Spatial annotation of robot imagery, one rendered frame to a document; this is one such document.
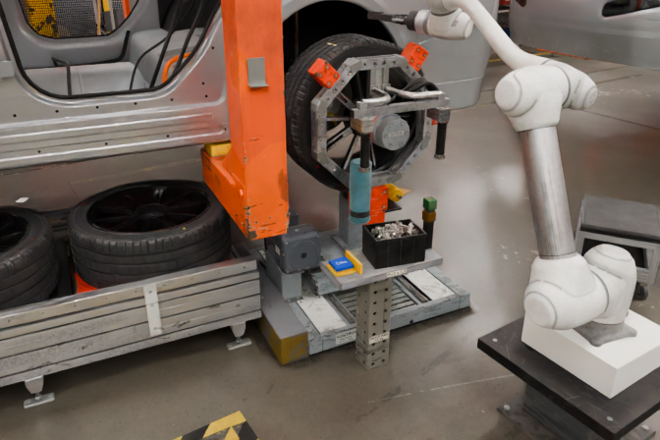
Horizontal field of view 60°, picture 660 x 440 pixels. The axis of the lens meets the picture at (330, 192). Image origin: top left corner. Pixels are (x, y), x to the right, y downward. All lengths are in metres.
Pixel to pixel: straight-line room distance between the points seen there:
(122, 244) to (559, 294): 1.52
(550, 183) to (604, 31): 2.88
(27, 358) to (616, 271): 1.94
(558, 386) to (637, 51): 2.99
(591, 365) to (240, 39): 1.47
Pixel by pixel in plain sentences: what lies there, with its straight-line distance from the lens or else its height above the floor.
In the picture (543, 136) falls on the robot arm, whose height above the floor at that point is 1.03.
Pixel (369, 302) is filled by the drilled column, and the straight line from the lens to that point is 2.15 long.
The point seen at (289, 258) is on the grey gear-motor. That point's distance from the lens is 2.42.
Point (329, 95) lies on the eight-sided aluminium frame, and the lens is 2.23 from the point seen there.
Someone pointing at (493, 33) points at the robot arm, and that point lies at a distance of 2.01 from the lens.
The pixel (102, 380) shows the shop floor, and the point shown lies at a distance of 2.45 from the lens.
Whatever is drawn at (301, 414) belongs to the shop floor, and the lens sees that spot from 2.17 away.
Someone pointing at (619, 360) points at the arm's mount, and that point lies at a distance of 1.93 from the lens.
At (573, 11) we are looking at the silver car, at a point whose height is 1.11.
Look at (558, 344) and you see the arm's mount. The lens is 1.99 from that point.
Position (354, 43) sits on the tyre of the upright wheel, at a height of 1.17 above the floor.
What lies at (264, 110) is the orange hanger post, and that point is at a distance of 1.99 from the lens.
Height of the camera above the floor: 1.51
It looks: 23 degrees down
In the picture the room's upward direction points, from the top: straight up
